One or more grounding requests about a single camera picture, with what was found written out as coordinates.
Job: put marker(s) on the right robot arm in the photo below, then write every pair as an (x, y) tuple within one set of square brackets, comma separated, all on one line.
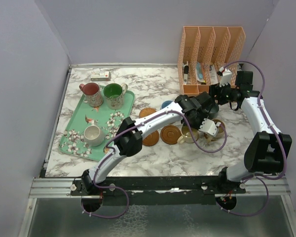
[(267, 153)]

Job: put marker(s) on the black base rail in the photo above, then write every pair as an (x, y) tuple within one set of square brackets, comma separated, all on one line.
[(155, 190)]

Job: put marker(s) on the peach plastic file organizer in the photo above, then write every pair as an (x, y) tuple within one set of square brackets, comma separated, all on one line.
[(207, 45)]

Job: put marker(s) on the yellow mug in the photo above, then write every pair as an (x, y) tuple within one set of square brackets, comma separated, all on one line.
[(187, 136)]

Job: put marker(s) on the white cream mug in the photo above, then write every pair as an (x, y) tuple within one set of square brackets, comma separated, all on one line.
[(93, 135)]

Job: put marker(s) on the small white red box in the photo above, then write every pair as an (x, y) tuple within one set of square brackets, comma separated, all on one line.
[(100, 76)]

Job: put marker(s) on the black grey marker pen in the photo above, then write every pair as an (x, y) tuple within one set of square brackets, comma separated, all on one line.
[(185, 73)]

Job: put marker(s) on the brown ringed wooden coaster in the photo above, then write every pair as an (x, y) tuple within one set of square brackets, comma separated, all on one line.
[(151, 139)]

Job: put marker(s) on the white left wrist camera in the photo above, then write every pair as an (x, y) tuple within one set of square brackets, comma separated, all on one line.
[(209, 127)]

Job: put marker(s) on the red floral mug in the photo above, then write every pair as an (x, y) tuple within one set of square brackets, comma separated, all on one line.
[(92, 94)]

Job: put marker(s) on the white blue packet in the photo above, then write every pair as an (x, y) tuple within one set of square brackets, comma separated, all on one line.
[(198, 72)]

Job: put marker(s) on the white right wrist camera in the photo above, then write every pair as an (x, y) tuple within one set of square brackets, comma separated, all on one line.
[(226, 76)]

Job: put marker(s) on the green serving tray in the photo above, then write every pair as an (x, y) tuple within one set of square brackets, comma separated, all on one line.
[(73, 142)]

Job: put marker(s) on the tan mug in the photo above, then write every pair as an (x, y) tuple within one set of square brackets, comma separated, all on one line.
[(220, 134)]

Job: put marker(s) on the green floral mug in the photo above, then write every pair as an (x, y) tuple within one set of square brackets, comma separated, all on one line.
[(114, 95)]

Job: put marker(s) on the blue mug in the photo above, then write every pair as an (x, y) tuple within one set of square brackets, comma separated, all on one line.
[(165, 104)]

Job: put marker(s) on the grey mug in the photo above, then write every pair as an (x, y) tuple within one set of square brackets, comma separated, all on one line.
[(213, 111)]

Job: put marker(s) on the woven rattan coaster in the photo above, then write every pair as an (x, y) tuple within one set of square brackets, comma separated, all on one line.
[(146, 112)]

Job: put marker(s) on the white printed packet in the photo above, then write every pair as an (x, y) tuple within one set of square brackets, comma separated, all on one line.
[(213, 74)]

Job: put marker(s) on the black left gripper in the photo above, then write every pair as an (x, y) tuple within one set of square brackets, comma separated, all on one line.
[(202, 117)]

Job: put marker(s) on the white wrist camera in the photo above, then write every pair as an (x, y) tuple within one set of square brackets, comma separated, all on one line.
[(209, 127), (226, 76)]

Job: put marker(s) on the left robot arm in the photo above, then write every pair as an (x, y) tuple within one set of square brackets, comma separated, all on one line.
[(129, 138)]

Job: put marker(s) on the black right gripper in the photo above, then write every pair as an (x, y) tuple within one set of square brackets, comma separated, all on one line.
[(215, 90)]

